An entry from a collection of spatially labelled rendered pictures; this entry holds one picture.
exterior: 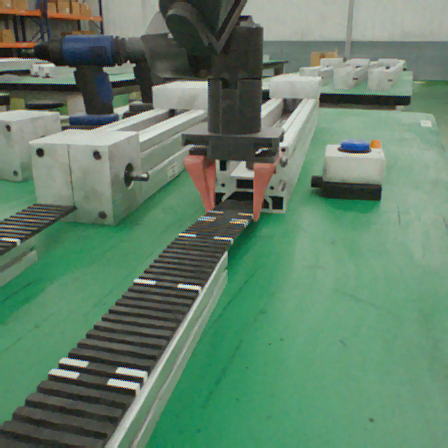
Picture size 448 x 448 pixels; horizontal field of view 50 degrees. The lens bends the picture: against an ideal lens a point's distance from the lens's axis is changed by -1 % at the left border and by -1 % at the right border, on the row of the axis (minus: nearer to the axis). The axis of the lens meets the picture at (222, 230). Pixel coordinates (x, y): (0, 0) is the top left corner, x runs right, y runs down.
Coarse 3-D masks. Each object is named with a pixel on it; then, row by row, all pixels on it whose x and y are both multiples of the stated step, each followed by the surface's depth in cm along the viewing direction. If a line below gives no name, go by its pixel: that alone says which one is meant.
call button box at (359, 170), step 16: (336, 160) 64; (352, 160) 64; (368, 160) 63; (384, 160) 63; (320, 176) 69; (336, 176) 65; (352, 176) 65; (368, 176) 64; (336, 192) 66; (352, 192) 65; (368, 192) 65
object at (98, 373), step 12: (72, 360) 26; (60, 372) 25; (72, 372) 25; (84, 372) 26; (96, 372) 26; (108, 372) 26; (120, 372) 25; (132, 372) 25; (144, 372) 25; (72, 384) 25; (84, 384) 25; (96, 384) 25; (108, 384) 25; (120, 384) 25; (132, 384) 25; (132, 396) 24
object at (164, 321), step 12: (108, 312) 32; (120, 312) 31; (132, 312) 31; (144, 312) 31; (156, 312) 31; (132, 324) 30; (144, 324) 30; (156, 324) 30; (168, 324) 30; (180, 324) 31
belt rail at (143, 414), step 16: (224, 256) 41; (224, 272) 42; (208, 288) 36; (208, 304) 37; (192, 320) 32; (176, 336) 29; (192, 336) 33; (176, 352) 29; (160, 368) 27; (176, 368) 29; (144, 384) 25; (160, 384) 27; (144, 400) 24; (160, 400) 27; (128, 416) 23; (144, 416) 25; (128, 432) 23; (144, 432) 25
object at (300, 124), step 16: (272, 112) 94; (288, 112) 108; (304, 112) 87; (288, 128) 70; (304, 128) 84; (288, 144) 59; (304, 144) 86; (224, 160) 62; (288, 160) 60; (224, 176) 60; (240, 176) 60; (272, 176) 59; (288, 176) 59; (224, 192) 61; (272, 192) 60; (288, 192) 61; (272, 208) 61
